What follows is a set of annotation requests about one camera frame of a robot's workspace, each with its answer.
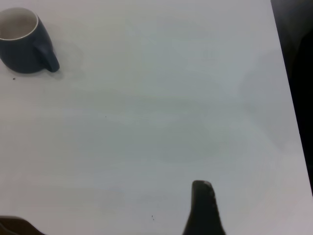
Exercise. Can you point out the dark blue ceramic mug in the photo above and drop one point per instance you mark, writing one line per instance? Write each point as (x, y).
(22, 54)

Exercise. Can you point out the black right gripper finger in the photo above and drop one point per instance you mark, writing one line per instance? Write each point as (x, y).
(203, 210)

